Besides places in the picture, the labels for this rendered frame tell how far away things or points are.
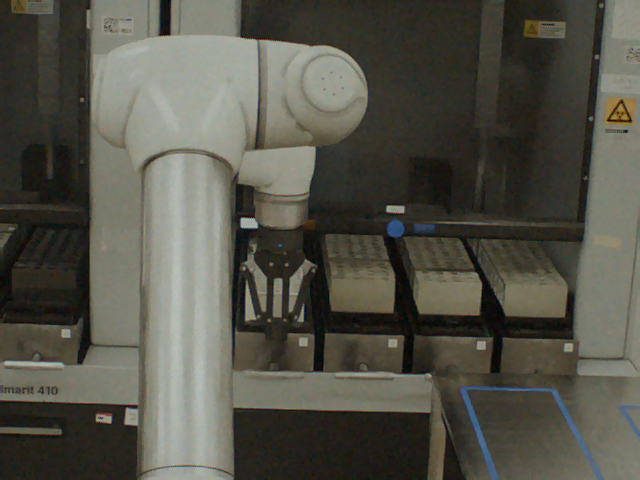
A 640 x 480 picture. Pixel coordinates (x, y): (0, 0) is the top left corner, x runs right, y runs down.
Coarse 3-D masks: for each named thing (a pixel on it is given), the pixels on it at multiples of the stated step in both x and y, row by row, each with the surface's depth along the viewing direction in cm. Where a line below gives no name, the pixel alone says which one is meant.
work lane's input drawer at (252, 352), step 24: (240, 264) 264; (240, 288) 249; (240, 312) 236; (312, 312) 237; (240, 336) 225; (264, 336) 226; (288, 336) 226; (312, 336) 226; (240, 360) 227; (264, 360) 227; (288, 360) 227; (312, 360) 227
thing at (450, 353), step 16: (384, 240) 286; (400, 272) 262; (400, 288) 253; (400, 304) 250; (416, 320) 234; (448, 320) 230; (416, 336) 227; (432, 336) 228; (448, 336) 228; (464, 336) 228; (480, 336) 228; (416, 352) 228; (432, 352) 228; (448, 352) 228; (464, 352) 228; (480, 352) 228; (416, 368) 229; (432, 368) 229; (448, 368) 229; (464, 368) 229; (480, 368) 229
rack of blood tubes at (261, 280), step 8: (248, 248) 254; (248, 256) 248; (256, 264) 244; (256, 272) 240; (256, 280) 235; (264, 280) 235; (280, 280) 235; (296, 280) 236; (248, 288) 230; (264, 288) 231; (280, 288) 231; (296, 288) 232; (248, 296) 227; (264, 296) 227; (280, 296) 227; (296, 296) 228; (248, 304) 228; (264, 304) 228; (280, 304) 228; (248, 312) 228; (280, 312) 228; (248, 320) 228
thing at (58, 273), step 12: (12, 276) 230; (24, 276) 230; (36, 276) 230; (48, 276) 230; (60, 276) 230; (72, 276) 230; (12, 288) 230; (24, 288) 230; (36, 288) 230; (48, 288) 230; (60, 288) 230; (72, 288) 231; (24, 300) 231; (36, 300) 231; (48, 300) 231; (60, 300) 231; (72, 300) 231
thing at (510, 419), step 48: (432, 384) 206; (480, 384) 203; (528, 384) 204; (576, 384) 205; (624, 384) 206; (432, 432) 208; (480, 432) 186; (528, 432) 186; (576, 432) 187; (624, 432) 187
